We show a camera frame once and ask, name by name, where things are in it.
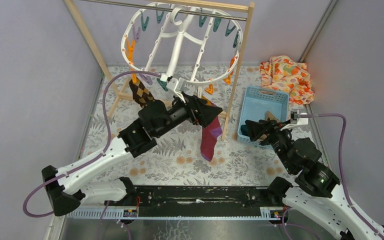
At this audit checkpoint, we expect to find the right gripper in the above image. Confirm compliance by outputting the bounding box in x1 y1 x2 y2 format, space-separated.
243 118 295 172

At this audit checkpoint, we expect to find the magenta purple striped sock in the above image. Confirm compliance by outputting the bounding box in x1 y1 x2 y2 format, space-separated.
200 116 222 162

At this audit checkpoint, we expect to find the light blue plastic basket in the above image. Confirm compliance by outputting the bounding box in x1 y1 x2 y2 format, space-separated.
237 86 289 149

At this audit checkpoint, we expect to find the brown yellow argyle sock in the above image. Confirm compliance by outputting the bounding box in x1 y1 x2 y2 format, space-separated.
128 79 155 108

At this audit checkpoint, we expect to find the white round clip hanger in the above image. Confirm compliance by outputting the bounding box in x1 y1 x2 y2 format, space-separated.
120 0 254 88

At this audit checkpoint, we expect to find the wooden drying rack frame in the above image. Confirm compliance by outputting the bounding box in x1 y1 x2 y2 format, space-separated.
62 0 256 142

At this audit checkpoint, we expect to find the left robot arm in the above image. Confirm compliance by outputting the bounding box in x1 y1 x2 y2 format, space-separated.
41 94 223 217

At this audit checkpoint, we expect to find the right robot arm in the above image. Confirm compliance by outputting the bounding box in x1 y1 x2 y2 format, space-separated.
245 115 384 240

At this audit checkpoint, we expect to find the cream orange argyle sock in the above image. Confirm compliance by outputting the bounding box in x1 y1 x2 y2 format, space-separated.
264 111 280 123

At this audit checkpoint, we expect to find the floral patterned table mat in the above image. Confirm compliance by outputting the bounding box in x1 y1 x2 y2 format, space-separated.
80 66 297 186

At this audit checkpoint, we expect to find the floral orange cloth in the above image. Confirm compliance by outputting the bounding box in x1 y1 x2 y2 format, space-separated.
259 55 315 105

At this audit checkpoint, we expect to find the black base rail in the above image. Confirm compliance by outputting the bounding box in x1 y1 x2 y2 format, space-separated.
112 184 302 220

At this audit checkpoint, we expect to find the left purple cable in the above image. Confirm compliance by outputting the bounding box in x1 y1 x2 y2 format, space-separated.
22 70 163 219

